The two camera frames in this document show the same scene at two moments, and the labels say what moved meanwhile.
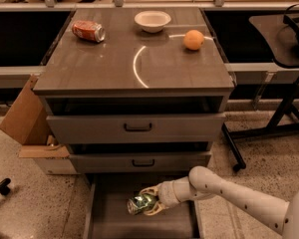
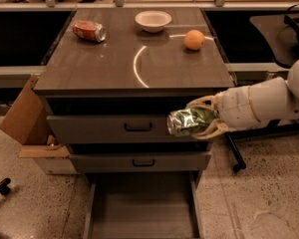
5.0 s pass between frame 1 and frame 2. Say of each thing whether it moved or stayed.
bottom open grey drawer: stayed
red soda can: stayed
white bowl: stayed
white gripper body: moved
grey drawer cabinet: stayed
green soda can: moved
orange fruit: stayed
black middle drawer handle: stayed
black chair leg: stayed
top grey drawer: stayed
